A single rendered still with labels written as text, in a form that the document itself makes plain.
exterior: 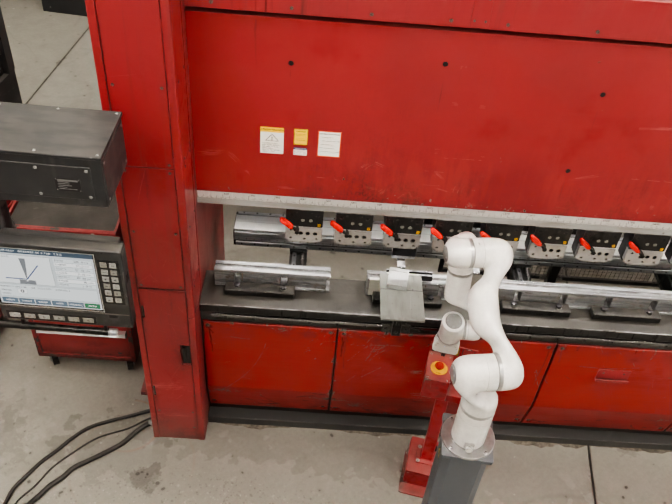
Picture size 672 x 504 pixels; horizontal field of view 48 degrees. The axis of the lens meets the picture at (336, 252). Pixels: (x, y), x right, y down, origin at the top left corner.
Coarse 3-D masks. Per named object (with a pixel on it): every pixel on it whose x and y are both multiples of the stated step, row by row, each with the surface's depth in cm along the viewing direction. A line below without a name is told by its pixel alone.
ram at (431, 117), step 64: (192, 64) 260; (256, 64) 259; (320, 64) 259; (384, 64) 258; (448, 64) 257; (512, 64) 257; (576, 64) 256; (640, 64) 256; (256, 128) 277; (320, 128) 276; (384, 128) 275; (448, 128) 275; (512, 128) 274; (576, 128) 273; (640, 128) 273; (256, 192) 297; (320, 192) 296; (384, 192) 295; (448, 192) 294; (512, 192) 293; (576, 192) 293; (640, 192) 292
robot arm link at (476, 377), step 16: (464, 368) 239; (480, 368) 239; (496, 368) 239; (464, 384) 239; (480, 384) 239; (496, 384) 240; (464, 400) 251; (480, 400) 248; (496, 400) 252; (480, 416) 251
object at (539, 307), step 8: (504, 304) 332; (520, 304) 333; (528, 304) 334; (536, 304) 334; (544, 304) 334; (552, 304) 335; (504, 312) 332; (512, 312) 332; (520, 312) 332; (528, 312) 332; (536, 312) 332; (544, 312) 332; (552, 312) 332; (560, 312) 332; (568, 312) 332
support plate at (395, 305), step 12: (384, 276) 326; (408, 276) 327; (420, 276) 328; (408, 288) 322; (420, 288) 323; (384, 300) 316; (396, 300) 316; (408, 300) 317; (420, 300) 317; (384, 312) 311; (396, 312) 311; (408, 312) 312; (420, 312) 312
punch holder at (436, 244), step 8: (432, 224) 314; (440, 224) 305; (448, 224) 305; (456, 224) 305; (464, 224) 305; (472, 224) 305; (440, 232) 308; (448, 232) 308; (456, 232) 308; (432, 240) 311; (440, 240) 310; (432, 248) 314; (440, 248) 313
